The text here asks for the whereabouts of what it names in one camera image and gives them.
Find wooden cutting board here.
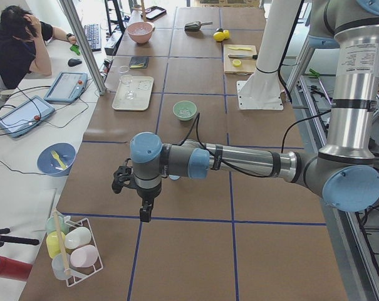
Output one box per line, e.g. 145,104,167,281
223,45,257,75

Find red bottle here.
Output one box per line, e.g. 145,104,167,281
0,256,33,281

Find clear wine glass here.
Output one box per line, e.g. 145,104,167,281
118,65,136,100

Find pink bowl with ice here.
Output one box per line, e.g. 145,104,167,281
127,22,154,44

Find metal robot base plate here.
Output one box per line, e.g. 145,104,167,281
236,80,284,110

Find yellow plastic fork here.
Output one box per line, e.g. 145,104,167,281
51,150,67,170

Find lemon half slice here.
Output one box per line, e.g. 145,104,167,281
232,59,242,67

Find aluminium frame post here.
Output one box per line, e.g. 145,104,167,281
60,0,106,95

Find blue teach pendant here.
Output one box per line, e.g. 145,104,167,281
44,71,88,103
0,96,55,138

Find seated person in black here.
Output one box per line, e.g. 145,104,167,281
0,6,77,90

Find white wire cup rack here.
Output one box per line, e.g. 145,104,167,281
45,210,104,287

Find black keyboard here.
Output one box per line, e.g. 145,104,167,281
83,24,101,51

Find green bowl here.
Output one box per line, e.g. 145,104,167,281
172,100,197,121

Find yellow plastic knife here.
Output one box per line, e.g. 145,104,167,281
228,46,252,51

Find steel knife handle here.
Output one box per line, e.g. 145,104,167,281
228,54,258,60

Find cream bear tray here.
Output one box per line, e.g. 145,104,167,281
112,75,154,111

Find grey folded cloth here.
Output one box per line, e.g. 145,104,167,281
129,56,149,69

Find black computer mouse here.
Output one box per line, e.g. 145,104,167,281
67,58,82,67

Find blue bowl with fork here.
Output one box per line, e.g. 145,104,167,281
37,143,76,177

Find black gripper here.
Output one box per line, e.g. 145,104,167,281
135,178,162,223

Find whole yellow lemon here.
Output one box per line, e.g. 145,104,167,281
213,31,226,42

